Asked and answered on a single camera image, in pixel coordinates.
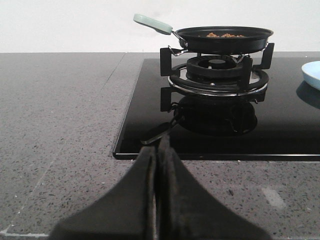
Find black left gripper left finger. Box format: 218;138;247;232
48;147;157;240

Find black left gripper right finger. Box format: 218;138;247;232
157;136;271;240

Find black frying pan mint handle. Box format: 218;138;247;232
133;14;274;55

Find brown meat pieces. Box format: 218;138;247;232
206;32;245;38

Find light blue plate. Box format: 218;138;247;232
301;61;320;91

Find black glass gas cooktop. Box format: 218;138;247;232
113;57;320;161

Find black burner near pan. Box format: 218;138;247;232
186;55;243;79

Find black pan support near pan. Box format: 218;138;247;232
160;43;274;97

